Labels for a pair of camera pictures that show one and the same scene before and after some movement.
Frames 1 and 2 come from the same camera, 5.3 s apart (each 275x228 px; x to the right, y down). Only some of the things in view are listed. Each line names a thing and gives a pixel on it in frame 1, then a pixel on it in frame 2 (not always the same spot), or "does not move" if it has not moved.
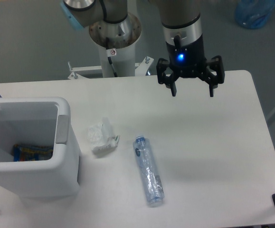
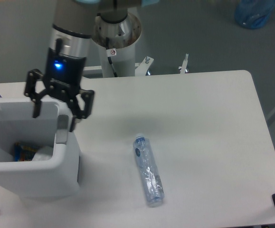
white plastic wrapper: x=101 y=137 -> x=45 y=154
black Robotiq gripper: x=188 y=61 -> x=63 y=73
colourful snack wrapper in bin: x=23 y=153 does not move
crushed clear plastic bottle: x=153 y=191 does not move
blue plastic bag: x=253 y=14 does not move
